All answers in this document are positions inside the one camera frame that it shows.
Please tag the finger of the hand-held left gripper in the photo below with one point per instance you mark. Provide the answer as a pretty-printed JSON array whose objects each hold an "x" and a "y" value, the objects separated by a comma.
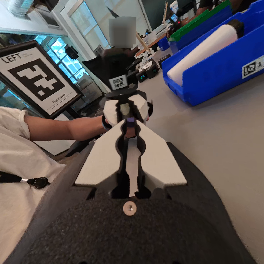
[
  {"x": 141, "y": 108},
  {"x": 110, "y": 112}
]

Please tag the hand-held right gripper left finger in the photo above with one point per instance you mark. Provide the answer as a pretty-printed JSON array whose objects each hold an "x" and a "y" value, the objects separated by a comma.
[{"x": 99, "y": 163}]

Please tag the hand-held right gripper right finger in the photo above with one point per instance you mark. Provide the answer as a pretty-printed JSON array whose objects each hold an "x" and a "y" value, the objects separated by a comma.
[{"x": 163, "y": 163}]

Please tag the small purple capped tube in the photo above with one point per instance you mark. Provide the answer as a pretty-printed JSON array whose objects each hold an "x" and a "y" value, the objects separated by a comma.
[{"x": 131, "y": 121}]

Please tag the labelled blue plastic bin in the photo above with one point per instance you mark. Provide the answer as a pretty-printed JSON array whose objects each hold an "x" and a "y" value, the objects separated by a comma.
[{"x": 206, "y": 82}]

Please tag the person's left forearm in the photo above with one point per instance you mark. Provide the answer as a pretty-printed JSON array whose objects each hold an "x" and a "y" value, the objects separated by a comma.
[{"x": 66, "y": 127}]

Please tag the person's left hand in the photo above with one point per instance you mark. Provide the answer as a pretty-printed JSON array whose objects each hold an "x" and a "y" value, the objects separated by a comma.
[{"x": 131, "y": 133}]

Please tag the black power bank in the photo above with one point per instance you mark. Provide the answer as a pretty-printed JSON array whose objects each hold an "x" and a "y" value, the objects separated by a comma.
[
  {"x": 141, "y": 76},
  {"x": 151, "y": 71},
  {"x": 164, "y": 59}
]

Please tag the thin wooden stick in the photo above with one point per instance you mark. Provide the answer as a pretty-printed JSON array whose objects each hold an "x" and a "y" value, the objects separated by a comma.
[
  {"x": 165, "y": 13},
  {"x": 143, "y": 42}
]

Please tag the black studio light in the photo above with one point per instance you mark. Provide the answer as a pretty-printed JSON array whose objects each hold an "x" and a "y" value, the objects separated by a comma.
[{"x": 72, "y": 52}]

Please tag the small blue bin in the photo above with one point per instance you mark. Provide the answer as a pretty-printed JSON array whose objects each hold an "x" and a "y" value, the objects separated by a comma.
[{"x": 164, "y": 44}]

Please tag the framed marker sign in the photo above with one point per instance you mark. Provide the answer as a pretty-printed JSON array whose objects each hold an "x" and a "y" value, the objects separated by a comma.
[{"x": 41, "y": 78}]

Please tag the white cylinder roll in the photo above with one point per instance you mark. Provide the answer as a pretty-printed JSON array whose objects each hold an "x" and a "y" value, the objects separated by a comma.
[{"x": 202, "y": 49}]

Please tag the blue bin green dividers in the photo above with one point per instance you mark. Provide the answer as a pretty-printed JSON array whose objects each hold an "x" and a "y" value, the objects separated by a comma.
[{"x": 196, "y": 23}]

